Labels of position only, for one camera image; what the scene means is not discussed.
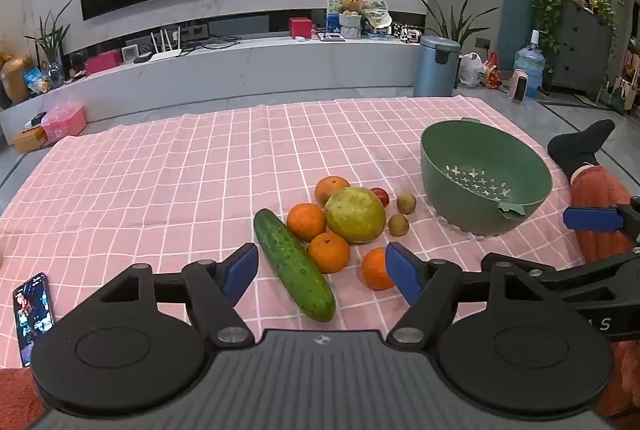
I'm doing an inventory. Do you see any potted plant in glass vase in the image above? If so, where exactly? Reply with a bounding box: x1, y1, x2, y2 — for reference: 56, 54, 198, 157
25, 0, 73, 88

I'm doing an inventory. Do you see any white space heater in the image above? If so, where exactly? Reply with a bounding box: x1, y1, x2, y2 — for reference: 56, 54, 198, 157
510, 69, 531, 103

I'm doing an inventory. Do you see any person's black sock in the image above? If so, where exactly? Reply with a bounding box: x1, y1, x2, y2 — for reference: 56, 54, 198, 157
547, 119, 616, 181

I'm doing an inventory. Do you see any pink flat box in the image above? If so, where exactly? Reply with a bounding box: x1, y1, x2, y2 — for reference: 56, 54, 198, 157
85, 50, 123, 75

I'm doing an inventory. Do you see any green colander bowl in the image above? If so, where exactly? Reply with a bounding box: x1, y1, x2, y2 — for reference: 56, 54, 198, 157
420, 117, 553, 237

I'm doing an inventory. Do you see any pink storage box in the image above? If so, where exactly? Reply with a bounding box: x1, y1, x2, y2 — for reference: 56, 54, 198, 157
41, 99, 88, 143

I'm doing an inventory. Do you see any red gift bag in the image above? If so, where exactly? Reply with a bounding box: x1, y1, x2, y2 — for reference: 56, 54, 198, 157
481, 51, 502, 90

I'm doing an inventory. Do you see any green cucumber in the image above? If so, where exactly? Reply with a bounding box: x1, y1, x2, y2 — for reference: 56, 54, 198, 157
253, 208, 336, 323

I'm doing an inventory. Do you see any blue water dispenser bottle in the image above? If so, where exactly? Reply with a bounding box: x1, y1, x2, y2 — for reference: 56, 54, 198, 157
515, 30, 546, 100

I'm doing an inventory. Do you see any golden vase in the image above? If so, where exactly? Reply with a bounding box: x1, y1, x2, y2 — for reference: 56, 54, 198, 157
0, 55, 33, 106

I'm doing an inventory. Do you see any blue-grey pedal bin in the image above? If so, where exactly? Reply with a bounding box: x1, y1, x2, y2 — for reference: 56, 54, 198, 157
414, 35, 462, 98

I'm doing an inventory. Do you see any large yellow-green citrus fruit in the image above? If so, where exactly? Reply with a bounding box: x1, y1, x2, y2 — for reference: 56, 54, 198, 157
324, 186, 387, 245

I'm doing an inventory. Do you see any white marble television console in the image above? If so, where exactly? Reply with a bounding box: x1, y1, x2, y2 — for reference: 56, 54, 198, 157
0, 32, 426, 146

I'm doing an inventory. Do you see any grey cabinet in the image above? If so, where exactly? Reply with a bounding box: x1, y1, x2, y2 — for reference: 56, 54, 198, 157
542, 0, 616, 103

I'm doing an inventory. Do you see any smartphone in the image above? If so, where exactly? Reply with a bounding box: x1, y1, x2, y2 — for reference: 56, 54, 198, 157
12, 272, 55, 368

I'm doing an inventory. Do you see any white plastic bag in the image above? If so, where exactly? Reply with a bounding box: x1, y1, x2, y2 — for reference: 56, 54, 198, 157
457, 52, 486, 88

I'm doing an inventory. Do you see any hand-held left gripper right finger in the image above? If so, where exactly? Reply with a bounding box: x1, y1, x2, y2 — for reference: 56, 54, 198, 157
385, 241, 571, 346

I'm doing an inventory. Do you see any orange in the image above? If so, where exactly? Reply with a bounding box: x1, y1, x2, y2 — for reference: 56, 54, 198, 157
286, 203, 327, 243
314, 176, 352, 208
307, 232, 351, 274
361, 247, 396, 291

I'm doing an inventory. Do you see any teddy bear bouquet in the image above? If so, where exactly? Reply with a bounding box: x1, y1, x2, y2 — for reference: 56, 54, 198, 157
339, 0, 363, 40

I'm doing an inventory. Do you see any tall leafy floor plant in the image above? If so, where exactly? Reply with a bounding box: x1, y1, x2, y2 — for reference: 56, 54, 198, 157
416, 0, 501, 56

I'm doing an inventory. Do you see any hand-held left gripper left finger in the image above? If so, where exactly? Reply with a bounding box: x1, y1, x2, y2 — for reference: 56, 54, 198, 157
100, 242, 260, 348

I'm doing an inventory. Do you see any black and white toy set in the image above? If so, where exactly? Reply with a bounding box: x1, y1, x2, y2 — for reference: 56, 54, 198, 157
392, 24, 421, 45

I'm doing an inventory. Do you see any white router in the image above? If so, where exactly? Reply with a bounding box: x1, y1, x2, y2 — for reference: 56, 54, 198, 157
150, 29, 183, 61

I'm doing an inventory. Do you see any blue snack bag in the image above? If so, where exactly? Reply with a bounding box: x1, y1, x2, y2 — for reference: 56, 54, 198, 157
22, 66, 51, 93

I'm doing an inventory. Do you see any white hat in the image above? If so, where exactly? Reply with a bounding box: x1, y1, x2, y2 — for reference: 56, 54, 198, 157
367, 10, 393, 36

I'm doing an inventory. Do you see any pink checkered cloth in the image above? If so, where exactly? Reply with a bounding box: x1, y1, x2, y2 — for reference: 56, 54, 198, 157
0, 96, 586, 368

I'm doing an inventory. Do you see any colourful picture board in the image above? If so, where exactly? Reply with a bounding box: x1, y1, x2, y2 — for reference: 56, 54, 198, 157
327, 0, 386, 36

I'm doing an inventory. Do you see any orange cardboard box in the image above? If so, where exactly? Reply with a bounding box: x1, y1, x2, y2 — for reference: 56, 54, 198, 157
12, 126, 49, 154

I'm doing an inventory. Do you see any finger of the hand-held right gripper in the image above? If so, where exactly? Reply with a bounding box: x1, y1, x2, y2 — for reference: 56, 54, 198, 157
481, 252, 640, 296
562, 196, 640, 256

